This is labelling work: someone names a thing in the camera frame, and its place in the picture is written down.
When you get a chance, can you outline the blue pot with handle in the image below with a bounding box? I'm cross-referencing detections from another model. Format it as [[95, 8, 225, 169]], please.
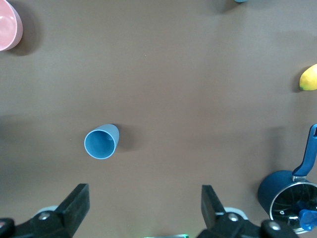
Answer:
[[257, 123, 317, 235]]

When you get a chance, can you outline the yellow lemon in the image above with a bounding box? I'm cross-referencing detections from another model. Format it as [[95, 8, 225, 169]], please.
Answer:
[[299, 63, 317, 92]]

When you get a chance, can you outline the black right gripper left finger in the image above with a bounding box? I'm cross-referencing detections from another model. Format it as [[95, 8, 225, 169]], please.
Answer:
[[0, 183, 90, 238]]

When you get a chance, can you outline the pink bowl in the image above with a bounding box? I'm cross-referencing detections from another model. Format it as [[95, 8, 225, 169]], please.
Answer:
[[0, 0, 24, 52]]

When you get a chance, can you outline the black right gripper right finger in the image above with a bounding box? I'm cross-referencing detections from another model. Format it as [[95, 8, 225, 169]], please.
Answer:
[[198, 184, 298, 238]]

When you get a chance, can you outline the glass lid with blue knob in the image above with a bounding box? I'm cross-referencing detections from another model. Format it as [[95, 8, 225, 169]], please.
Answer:
[[269, 182, 317, 235]]

